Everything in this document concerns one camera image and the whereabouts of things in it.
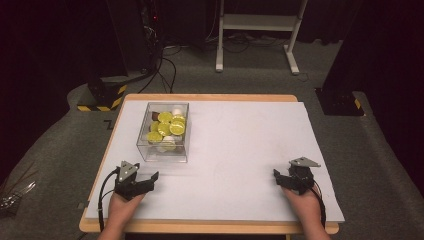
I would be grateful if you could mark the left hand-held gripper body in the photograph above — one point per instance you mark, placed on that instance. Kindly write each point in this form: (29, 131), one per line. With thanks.
(126, 171)

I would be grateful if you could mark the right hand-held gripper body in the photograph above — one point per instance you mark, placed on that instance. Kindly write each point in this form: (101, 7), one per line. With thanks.
(301, 176)

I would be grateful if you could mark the clear plastic drawer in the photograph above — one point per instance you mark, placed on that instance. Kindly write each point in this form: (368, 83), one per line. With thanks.
(166, 157)

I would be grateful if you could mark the pile of coffee capsules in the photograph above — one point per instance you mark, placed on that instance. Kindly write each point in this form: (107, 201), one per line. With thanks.
(165, 128)

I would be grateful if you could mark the clear plastic drawer case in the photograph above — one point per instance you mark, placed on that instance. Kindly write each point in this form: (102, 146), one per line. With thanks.
(146, 108)

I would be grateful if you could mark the person's right hand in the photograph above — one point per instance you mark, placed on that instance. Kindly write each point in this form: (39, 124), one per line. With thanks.
(306, 208)

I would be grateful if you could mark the person's left hand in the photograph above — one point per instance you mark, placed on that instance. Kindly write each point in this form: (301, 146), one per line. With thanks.
(120, 210)

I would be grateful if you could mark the white paper sheet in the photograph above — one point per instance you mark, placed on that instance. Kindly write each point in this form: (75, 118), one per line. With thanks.
(240, 160)

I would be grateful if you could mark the yellow-striped black stand base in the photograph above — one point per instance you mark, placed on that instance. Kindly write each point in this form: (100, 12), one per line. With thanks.
(105, 95)

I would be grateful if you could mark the wooden table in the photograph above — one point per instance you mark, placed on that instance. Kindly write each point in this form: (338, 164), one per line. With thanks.
(206, 97)

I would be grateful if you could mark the metal rods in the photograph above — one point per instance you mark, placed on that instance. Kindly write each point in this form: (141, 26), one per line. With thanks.
(16, 195)

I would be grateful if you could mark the black equipment tower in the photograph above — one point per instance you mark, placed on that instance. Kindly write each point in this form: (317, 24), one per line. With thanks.
(133, 33)

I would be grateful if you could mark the white metal stand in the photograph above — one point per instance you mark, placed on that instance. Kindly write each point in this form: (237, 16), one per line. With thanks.
(258, 22)

